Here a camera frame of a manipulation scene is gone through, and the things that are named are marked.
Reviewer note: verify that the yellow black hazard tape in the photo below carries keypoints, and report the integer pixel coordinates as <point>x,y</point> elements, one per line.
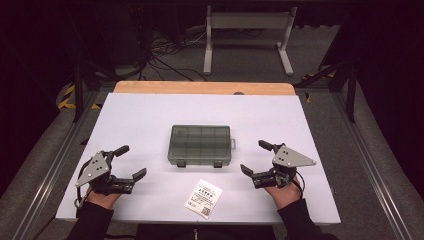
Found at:
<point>308,97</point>
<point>66,96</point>

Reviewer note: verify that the white metal stand frame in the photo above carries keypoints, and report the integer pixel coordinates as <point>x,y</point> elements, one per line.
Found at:
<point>250,20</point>

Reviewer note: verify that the person's dark torso clothing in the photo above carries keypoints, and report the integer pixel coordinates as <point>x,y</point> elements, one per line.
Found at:
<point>206,232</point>

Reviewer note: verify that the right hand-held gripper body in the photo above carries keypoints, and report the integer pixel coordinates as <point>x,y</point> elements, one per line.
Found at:
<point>289,158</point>

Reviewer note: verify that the white table cover board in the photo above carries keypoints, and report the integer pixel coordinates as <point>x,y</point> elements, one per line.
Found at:
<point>140,116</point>

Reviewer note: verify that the small white printed packet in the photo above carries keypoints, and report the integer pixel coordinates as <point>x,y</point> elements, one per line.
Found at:
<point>203,199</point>

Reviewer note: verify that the black metal stand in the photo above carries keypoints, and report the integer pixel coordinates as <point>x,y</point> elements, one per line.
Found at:
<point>78,93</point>
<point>350,96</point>

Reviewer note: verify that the person's left hand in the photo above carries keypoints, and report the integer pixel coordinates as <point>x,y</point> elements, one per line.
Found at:
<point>103,199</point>

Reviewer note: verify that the grey clear plastic compartment box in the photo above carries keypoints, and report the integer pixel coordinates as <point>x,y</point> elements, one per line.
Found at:
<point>200,145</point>

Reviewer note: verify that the aluminium floor rail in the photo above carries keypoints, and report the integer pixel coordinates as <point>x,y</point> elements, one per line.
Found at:
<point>50,173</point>
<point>370,173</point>

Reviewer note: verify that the person's right hand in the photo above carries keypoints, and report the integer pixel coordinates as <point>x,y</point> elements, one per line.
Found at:
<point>284,196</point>

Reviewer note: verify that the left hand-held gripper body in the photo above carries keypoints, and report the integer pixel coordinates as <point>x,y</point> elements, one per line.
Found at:
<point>96,168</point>

